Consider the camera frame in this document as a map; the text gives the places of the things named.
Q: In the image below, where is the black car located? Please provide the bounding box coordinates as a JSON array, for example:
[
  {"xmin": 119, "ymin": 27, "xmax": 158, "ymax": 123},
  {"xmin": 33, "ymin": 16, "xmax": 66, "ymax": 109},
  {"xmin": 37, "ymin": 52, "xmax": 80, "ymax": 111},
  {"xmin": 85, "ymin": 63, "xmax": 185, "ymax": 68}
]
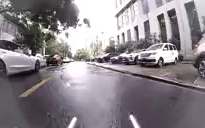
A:
[{"xmin": 96, "ymin": 52, "xmax": 120, "ymax": 63}]

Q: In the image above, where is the green tree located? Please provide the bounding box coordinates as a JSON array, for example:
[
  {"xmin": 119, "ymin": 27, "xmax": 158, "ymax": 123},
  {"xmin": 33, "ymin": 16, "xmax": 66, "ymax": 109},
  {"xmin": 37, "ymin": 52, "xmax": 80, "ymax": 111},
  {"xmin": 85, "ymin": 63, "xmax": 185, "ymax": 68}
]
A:
[{"xmin": 73, "ymin": 48, "xmax": 91, "ymax": 62}]

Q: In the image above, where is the silver car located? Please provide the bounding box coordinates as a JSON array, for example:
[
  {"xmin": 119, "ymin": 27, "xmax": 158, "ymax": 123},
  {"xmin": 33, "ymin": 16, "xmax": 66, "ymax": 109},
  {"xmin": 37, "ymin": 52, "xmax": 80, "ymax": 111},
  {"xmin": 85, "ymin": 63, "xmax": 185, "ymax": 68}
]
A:
[{"xmin": 120, "ymin": 49, "xmax": 146, "ymax": 66}]

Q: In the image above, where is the row of bushes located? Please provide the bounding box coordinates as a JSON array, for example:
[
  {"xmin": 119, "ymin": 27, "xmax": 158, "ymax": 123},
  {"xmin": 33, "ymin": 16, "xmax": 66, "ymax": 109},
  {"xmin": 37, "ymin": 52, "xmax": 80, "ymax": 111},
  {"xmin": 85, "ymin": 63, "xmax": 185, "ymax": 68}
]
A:
[{"xmin": 104, "ymin": 33, "xmax": 181, "ymax": 54}]

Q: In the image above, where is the dark red car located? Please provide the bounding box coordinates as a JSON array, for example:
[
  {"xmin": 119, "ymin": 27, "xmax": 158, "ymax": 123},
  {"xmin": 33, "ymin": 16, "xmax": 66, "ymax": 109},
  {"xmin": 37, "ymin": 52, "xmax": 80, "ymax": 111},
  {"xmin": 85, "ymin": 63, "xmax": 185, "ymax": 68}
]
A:
[{"xmin": 45, "ymin": 53, "xmax": 64, "ymax": 67}]

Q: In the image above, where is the grey kerb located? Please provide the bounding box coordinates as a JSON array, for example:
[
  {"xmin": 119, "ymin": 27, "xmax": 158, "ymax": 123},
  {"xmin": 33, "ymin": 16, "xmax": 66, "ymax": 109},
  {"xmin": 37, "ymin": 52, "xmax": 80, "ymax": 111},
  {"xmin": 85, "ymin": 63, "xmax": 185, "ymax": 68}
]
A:
[{"xmin": 86, "ymin": 61, "xmax": 205, "ymax": 93}]

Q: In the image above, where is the white van-shaped car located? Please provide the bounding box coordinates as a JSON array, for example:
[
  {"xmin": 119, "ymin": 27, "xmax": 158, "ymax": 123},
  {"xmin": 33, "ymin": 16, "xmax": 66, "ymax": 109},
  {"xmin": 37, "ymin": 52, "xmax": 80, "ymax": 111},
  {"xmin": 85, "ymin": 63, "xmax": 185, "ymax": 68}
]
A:
[{"xmin": 137, "ymin": 42, "xmax": 180, "ymax": 68}]

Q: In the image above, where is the grey paved parking strip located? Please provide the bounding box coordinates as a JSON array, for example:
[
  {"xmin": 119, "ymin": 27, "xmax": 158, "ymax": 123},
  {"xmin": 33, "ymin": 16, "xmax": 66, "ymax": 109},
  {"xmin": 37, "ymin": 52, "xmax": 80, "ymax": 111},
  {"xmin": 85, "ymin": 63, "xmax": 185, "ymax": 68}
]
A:
[{"xmin": 89, "ymin": 60, "xmax": 205, "ymax": 90}]

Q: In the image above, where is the large dark tree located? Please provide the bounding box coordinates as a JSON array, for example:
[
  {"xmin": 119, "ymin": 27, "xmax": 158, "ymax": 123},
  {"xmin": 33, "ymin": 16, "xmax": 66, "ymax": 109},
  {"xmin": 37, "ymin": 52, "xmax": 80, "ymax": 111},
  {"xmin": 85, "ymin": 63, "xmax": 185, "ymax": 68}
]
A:
[{"xmin": 0, "ymin": 0, "xmax": 91, "ymax": 56}]

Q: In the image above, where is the pale multi-storey building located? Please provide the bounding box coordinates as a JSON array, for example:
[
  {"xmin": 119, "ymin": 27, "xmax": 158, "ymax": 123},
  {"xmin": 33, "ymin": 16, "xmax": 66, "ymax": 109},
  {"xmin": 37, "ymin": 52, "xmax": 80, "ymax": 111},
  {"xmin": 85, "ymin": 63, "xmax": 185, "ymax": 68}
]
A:
[{"xmin": 113, "ymin": 0, "xmax": 205, "ymax": 61}]

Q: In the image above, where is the grey building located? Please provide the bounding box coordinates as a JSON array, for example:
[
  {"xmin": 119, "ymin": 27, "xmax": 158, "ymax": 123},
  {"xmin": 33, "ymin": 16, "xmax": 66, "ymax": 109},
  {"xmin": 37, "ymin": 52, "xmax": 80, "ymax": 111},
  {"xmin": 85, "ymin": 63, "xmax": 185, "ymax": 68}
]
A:
[{"xmin": 0, "ymin": 13, "xmax": 23, "ymax": 43}]

